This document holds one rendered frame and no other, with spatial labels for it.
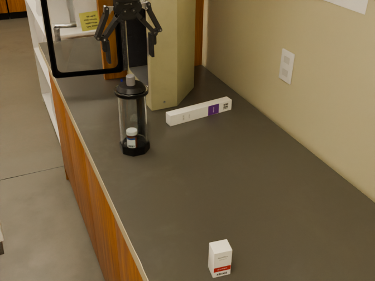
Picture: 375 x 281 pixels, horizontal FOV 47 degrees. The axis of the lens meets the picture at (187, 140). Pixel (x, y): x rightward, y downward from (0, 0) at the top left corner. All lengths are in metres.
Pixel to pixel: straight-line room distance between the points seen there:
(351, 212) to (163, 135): 0.69
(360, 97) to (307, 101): 0.25
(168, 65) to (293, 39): 0.47
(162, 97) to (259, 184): 0.59
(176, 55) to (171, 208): 0.67
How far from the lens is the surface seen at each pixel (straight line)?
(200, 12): 2.10
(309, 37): 1.51
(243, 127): 1.63
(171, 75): 1.70
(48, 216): 2.75
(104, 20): 1.28
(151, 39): 1.34
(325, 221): 1.26
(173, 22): 1.64
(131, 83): 1.37
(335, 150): 1.50
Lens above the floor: 1.74
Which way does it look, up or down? 32 degrees down
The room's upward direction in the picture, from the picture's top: 1 degrees clockwise
